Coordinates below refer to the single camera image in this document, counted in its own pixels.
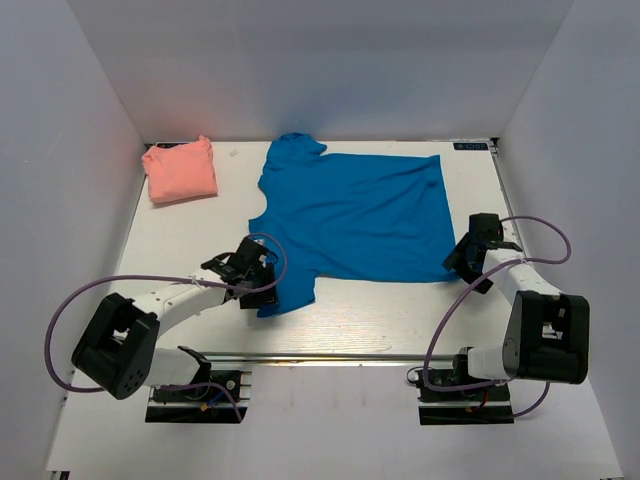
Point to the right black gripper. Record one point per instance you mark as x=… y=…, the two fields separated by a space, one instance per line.
x=456 y=260

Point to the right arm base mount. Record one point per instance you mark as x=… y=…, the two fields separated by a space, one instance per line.
x=485 y=406

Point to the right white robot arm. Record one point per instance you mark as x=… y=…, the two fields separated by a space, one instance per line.
x=547 y=334

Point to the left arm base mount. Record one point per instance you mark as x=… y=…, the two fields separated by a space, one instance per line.
x=203 y=405

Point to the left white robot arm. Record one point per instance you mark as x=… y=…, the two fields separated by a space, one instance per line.
x=118 y=349

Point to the folded pink t-shirt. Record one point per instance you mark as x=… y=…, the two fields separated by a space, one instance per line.
x=181 y=172

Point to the blue label sticker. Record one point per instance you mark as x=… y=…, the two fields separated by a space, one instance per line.
x=470 y=146

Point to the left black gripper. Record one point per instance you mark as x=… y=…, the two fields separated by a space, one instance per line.
x=263 y=299

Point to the blue t-shirt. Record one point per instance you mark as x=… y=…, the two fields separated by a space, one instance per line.
x=352 y=217

